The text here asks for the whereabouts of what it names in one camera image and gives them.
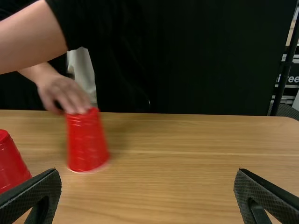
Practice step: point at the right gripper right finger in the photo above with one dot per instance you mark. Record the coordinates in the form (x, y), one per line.
(257, 189)

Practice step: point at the red cup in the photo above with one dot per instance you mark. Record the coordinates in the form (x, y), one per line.
(9, 161)
(86, 144)

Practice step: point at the person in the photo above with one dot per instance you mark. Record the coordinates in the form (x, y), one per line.
(23, 46)

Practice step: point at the black equipment case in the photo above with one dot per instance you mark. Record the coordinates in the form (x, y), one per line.
(292, 93)

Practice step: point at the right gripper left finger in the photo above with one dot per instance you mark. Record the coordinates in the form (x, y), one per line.
(23, 193)

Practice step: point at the black stand pole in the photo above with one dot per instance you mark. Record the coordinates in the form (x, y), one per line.
(283, 74)

